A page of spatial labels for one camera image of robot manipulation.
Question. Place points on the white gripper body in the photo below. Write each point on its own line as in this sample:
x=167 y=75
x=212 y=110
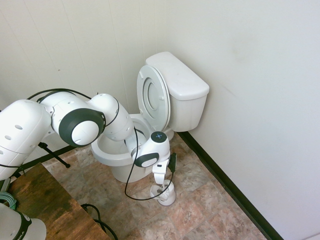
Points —
x=158 y=175

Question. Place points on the white toilet brush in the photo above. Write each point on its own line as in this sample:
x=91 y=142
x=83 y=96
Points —
x=166 y=193

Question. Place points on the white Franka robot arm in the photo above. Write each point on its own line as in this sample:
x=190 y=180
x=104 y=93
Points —
x=25 y=125

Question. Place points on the white toilet brush holder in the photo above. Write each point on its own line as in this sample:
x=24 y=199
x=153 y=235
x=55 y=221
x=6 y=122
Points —
x=167 y=202

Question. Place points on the white toilet bowl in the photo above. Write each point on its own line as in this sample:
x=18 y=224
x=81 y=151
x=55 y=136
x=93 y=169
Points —
x=120 y=160

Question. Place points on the black baseboard behind toilet tank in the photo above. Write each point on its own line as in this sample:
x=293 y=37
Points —
x=225 y=175

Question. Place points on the white toilet tank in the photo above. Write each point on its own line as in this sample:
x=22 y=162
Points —
x=187 y=112

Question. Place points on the white toilet seat with lid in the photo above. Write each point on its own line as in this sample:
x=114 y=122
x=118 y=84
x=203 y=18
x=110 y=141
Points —
x=152 y=92

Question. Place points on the black baseboard beside toilet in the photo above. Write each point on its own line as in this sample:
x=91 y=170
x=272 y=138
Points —
x=65 y=149

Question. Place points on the white toilet tank lid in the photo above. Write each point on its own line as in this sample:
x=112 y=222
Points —
x=180 y=75

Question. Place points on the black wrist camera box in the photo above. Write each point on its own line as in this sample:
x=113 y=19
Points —
x=173 y=162

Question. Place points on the black camera tripod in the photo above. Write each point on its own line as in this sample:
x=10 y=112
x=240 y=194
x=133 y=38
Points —
x=43 y=146

